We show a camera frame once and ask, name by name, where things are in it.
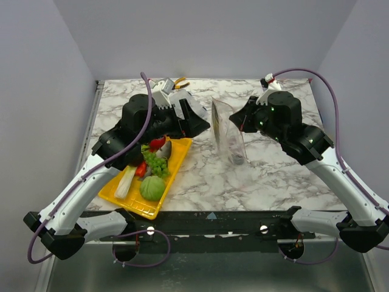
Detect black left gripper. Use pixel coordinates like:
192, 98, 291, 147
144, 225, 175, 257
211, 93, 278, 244
139, 99, 210, 145

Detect clear pink dotted zip bag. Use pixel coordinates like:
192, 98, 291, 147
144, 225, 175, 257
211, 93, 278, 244
211, 99, 248, 165

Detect green grape bunch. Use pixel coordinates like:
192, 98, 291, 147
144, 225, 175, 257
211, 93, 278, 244
143, 151, 170, 179

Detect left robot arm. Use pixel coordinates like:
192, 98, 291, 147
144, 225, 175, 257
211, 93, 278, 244
23, 94, 210, 260

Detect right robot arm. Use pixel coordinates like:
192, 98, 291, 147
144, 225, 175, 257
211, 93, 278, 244
229, 91, 388, 253

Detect grey fish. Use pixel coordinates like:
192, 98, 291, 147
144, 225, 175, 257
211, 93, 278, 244
142, 141, 173, 180

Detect red tomato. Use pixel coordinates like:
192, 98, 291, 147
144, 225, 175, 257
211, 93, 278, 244
149, 136, 166, 151

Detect green lettuce leaf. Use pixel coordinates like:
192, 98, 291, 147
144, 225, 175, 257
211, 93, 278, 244
141, 144, 152, 154

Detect green cabbage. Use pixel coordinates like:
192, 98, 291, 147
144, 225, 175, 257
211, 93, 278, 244
140, 176, 166, 201

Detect white leek stalk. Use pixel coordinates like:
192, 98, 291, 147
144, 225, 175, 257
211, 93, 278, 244
114, 166, 137, 200

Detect yellow plastic tray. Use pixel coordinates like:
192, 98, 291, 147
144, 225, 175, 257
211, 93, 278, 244
98, 138, 192, 220

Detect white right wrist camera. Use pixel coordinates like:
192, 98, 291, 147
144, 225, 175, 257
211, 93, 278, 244
260, 73, 282, 98

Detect yellow handled pliers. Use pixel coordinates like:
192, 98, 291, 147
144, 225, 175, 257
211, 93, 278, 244
173, 77, 190, 90

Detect black metal base rail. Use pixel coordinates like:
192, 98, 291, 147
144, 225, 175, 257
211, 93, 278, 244
101, 211, 315, 254

